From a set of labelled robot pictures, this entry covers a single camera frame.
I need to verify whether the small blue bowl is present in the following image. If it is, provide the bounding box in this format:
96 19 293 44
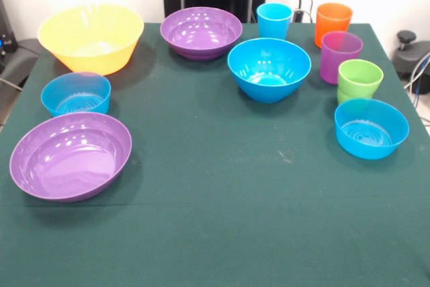
334 98 411 161
40 71 112 118

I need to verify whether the purple bowl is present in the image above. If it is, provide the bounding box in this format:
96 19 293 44
159 6 243 62
9 112 133 204

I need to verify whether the dark green tablecloth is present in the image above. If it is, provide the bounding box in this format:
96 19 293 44
0 23 430 287

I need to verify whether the large deep blue bowl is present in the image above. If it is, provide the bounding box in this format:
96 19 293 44
227 37 312 104

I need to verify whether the blue cup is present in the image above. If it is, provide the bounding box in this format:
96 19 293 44
257 2 293 41

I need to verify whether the green cup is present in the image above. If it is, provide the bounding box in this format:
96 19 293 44
337 87 353 106
337 59 384 99

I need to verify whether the purple cup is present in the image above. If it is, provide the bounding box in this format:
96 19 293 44
319 30 364 85

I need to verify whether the black power strip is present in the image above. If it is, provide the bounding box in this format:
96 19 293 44
292 8 315 23

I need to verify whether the yellow bowl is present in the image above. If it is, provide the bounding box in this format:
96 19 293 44
36 3 145 77

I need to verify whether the orange cup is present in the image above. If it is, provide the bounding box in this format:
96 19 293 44
314 2 354 49

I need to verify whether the black knobbed equipment base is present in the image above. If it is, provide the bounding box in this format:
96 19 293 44
392 30 430 76

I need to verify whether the black electronic device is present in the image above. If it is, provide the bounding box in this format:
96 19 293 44
0 0 18 54

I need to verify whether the white cable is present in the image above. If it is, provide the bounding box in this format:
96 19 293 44
404 75 430 91
0 77 23 92

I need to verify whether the blue cable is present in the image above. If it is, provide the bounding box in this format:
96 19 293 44
410 52 430 106

